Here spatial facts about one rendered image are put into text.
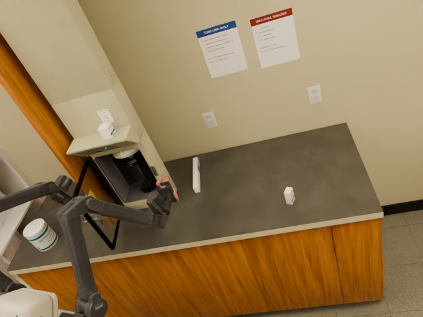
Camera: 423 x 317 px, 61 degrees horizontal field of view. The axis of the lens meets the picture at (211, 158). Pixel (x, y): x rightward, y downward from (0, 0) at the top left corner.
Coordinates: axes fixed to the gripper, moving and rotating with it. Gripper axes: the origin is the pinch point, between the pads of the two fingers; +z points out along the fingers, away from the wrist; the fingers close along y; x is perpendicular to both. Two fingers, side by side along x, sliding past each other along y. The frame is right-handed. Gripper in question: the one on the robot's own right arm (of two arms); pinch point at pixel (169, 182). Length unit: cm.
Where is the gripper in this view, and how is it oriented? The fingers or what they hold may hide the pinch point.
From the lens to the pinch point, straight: 182.8
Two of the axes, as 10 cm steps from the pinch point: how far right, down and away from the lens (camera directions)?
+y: -3.0, -7.4, -6.0
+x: -9.5, 2.0, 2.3
